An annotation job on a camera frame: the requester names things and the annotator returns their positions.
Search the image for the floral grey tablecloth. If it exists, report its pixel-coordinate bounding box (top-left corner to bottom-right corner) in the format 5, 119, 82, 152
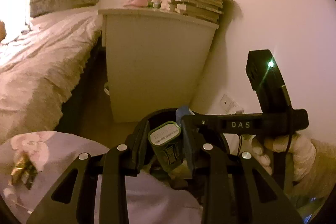
1, 131, 202, 223

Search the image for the white wall socket plug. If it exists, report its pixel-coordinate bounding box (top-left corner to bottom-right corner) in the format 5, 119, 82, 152
220, 94, 244, 114

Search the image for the gold foil wrapper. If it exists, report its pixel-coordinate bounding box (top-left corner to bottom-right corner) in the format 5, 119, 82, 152
10, 153, 38, 190

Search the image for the white gloved right hand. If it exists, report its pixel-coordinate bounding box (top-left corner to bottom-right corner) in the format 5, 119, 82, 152
251, 134, 317, 181

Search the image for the black round trash bin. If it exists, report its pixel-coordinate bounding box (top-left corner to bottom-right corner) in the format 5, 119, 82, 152
128, 108, 230, 189

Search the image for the white dresser cabinet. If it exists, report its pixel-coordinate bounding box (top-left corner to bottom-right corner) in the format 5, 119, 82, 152
99, 8, 218, 123

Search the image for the bed with white duvet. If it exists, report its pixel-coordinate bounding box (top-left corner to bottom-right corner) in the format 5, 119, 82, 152
1, 9, 102, 143

